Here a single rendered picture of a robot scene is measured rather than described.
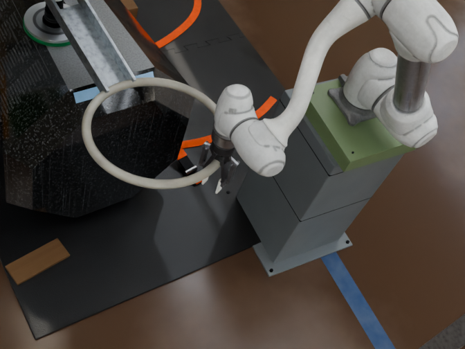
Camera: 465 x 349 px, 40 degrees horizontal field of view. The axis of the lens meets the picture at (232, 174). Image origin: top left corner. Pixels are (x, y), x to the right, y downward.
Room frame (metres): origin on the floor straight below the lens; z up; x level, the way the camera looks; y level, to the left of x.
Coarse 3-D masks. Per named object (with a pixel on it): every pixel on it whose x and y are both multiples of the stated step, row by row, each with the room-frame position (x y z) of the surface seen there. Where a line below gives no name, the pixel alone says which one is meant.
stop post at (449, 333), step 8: (456, 320) 1.25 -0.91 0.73; (464, 320) 1.24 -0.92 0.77; (448, 328) 1.25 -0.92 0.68; (456, 328) 1.24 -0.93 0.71; (464, 328) 1.23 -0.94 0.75; (440, 336) 1.24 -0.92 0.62; (448, 336) 1.23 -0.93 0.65; (456, 336) 1.22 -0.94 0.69; (464, 336) 1.21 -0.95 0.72; (424, 344) 1.25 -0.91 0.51; (432, 344) 1.24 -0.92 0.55; (440, 344) 1.23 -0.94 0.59; (448, 344) 1.22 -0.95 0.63; (456, 344) 1.21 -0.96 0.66; (464, 344) 1.20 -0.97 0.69
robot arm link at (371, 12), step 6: (360, 0) 1.55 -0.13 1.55; (366, 0) 1.56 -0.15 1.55; (372, 0) 1.56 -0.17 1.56; (378, 0) 1.55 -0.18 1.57; (384, 0) 1.54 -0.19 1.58; (390, 0) 1.54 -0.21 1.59; (366, 6) 1.55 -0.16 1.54; (372, 6) 1.56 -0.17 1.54; (378, 6) 1.55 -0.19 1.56; (384, 6) 1.54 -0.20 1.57; (372, 12) 1.56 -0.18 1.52; (378, 12) 1.55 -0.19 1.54
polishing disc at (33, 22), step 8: (32, 8) 1.70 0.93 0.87; (40, 8) 1.71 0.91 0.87; (24, 16) 1.65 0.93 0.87; (32, 16) 1.66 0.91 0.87; (40, 16) 1.68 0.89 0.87; (24, 24) 1.62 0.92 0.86; (32, 24) 1.62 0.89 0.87; (40, 24) 1.64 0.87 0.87; (32, 32) 1.59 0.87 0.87; (40, 32) 1.60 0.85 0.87; (48, 32) 1.62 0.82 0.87; (56, 32) 1.64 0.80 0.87; (48, 40) 1.58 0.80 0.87; (56, 40) 1.60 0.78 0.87; (64, 40) 1.61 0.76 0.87
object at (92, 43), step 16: (48, 0) 1.60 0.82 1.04; (80, 0) 1.68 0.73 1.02; (64, 16) 1.60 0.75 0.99; (80, 16) 1.64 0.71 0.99; (96, 16) 1.64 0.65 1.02; (64, 32) 1.54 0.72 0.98; (80, 32) 1.58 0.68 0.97; (96, 32) 1.62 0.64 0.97; (80, 48) 1.49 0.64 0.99; (96, 48) 1.56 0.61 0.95; (112, 48) 1.57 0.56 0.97; (96, 64) 1.50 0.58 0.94; (112, 64) 1.54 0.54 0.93; (96, 80) 1.43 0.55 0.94; (112, 80) 1.48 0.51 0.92
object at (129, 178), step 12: (120, 84) 1.47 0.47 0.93; (132, 84) 1.49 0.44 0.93; (144, 84) 1.52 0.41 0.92; (156, 84) 1.54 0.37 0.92; (168, 84) 1.55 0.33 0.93; (180, 84) 1.57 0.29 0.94; (96, 96) 1.37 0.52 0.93; (108, 96) 1.41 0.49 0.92; (192, 96) 1.55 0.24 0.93; (204, 96) 1.55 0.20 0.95; (96, 108) 1.33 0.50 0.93; (84, 120) 1.26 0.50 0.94; (84, 132) 1.21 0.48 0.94; (84, 144) 1.18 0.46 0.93; (96, 156) 1.14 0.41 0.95; (108, 168) 1.11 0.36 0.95; (204, 168) 1.25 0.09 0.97; (216, 168) 1.27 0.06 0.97; (132, 180) 1.10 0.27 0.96; (144, 180) 1.11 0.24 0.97; (156, 180) 1.13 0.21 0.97; (168, 180) 1.15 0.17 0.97; (180, 180) 1.16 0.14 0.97; (192, 180) 1.18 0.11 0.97
